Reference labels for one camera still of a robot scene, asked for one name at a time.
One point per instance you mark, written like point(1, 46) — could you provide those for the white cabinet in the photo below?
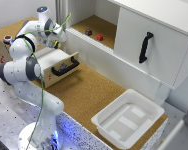
point(94, 55)

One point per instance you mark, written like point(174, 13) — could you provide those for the white plastic box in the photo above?
point(127, 120)

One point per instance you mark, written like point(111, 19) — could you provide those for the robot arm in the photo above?
point(24, 68)

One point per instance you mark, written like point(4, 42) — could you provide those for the yellow block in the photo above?
point(56, 44)

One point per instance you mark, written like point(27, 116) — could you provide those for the wooden drawer box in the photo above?
point(7, 28)

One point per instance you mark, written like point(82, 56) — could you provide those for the white sliding door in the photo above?
point(127, 36)

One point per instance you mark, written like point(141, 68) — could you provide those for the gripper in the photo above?
point(55, 36)

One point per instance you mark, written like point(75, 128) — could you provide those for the purple block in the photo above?
point(89, 32)

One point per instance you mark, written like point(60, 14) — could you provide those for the wooden drawer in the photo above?
point(59, 79)

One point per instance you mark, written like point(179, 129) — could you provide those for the pink block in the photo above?
point(100, 37)

